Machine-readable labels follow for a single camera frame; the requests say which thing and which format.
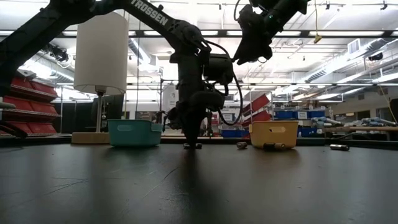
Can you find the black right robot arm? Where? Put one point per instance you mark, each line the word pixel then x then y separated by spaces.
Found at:
pixel 286 7

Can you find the grey blue machine part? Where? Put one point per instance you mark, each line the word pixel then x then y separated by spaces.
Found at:
pixel 377 121
pixel 323 121

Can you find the yellow hanging plug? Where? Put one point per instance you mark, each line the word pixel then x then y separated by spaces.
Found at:
pixel 317 39

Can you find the white lamp with wooden base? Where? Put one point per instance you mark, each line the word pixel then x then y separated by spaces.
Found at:
pixel 101 53

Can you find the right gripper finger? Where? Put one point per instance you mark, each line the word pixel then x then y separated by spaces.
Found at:
pixel 244 56
pixel 256 56

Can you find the wooden workbench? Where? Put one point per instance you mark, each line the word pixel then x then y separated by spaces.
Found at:
pixel 357 128

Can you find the black background robot arm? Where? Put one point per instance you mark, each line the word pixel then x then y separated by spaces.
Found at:
pixel 171 119

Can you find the row of blue bins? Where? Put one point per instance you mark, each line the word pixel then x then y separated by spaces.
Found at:
pixel 295 115

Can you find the black overhead beam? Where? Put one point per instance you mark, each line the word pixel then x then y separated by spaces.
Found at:
pixel 222 33

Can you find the black ceiling speaker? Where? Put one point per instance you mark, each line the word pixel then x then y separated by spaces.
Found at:
pixel 375 56

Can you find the teal plastic bin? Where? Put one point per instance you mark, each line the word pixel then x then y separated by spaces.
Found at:
pixel 133 133

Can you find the white ceiling vent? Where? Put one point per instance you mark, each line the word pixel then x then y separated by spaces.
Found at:
pixel 354 46

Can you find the slim black copper battery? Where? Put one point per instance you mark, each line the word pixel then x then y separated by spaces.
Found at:
pixel 242 145

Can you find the black ceiling device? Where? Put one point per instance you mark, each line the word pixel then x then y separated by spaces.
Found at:
pixel 59 54

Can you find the white background panel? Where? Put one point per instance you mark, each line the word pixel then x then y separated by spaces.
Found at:
pixel 170 98

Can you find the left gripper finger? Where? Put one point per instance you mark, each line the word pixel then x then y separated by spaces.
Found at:
pixel 188 133
pixel 196 132

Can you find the silver and black battery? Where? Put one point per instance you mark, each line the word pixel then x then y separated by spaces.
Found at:
pixel 339 147

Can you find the blue storage bin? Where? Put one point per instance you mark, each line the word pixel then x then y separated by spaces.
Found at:
pixel 231 133
pixel 308 132

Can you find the dark cabinet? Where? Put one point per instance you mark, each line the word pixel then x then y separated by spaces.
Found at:
pixel 113 112

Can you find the tilted red bin rack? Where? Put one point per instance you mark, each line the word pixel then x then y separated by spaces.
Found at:
pixel 256 104

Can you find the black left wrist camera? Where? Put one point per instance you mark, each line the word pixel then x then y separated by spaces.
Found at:
pixel 219 68

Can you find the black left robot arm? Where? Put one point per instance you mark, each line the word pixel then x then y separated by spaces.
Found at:
pixel 155 17

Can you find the yellow plastic bin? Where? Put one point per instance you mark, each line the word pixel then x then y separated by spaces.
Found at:
pixel 273 133

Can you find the red storage bin rack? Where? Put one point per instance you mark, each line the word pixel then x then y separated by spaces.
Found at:
pixel 28 104

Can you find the small white framed screen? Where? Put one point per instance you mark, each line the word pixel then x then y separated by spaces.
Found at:
pixel 227 117

